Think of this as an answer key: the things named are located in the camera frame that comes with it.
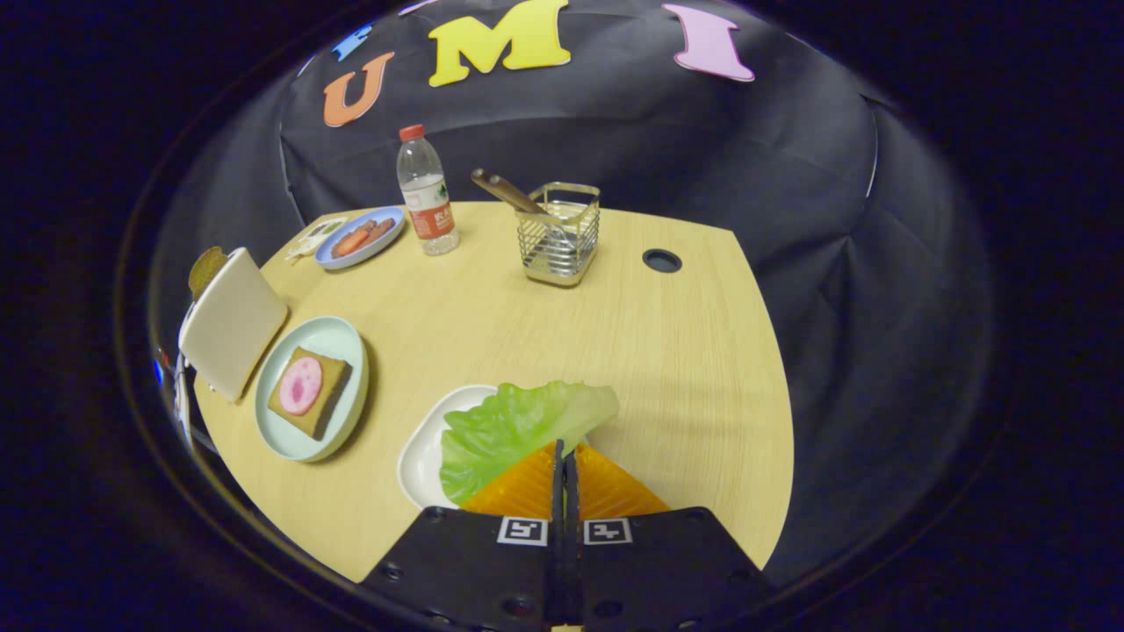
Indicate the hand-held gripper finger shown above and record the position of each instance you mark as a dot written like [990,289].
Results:
[557,570]
[572,570]

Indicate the brown meat patty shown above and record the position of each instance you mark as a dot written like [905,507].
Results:
[382,228]

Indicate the green lettuce leaf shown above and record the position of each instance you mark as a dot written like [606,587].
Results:
[509,430]

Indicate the red tomato slice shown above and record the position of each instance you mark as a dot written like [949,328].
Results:
[351,242]

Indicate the brown-crust bread slice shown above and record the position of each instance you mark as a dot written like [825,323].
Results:
[332,373]

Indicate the white divided tray of beans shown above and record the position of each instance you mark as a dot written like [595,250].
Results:
[316,233]

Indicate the light green plate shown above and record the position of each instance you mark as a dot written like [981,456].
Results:
[329,338]

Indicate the small white dish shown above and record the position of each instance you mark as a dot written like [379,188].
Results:
[421,456]

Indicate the pink ham slice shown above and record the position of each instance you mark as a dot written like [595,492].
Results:
[300,386]

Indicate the clear bottle with red cap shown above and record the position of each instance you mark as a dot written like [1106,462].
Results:
[428,211]

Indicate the toasted bread slice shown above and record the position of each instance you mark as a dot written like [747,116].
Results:
[206,268]

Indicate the white toaster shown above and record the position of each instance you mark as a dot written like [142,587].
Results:
[233,325]

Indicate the blue plate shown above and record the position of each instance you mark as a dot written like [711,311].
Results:
[378,250]

